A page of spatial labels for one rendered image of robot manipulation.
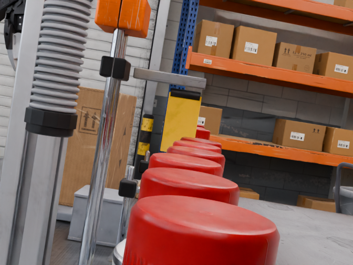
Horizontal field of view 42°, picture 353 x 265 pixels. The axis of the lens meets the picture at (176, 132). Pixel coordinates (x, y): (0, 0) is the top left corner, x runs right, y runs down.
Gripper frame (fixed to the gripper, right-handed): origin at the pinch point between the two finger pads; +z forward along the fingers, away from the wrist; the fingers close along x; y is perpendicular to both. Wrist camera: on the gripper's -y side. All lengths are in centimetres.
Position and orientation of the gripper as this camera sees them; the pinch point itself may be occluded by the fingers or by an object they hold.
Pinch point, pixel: (14, 66)
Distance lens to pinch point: 123.6
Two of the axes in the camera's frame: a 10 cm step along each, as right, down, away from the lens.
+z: -0.2, 10.0, 0.0
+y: 9.9, 0.2, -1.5
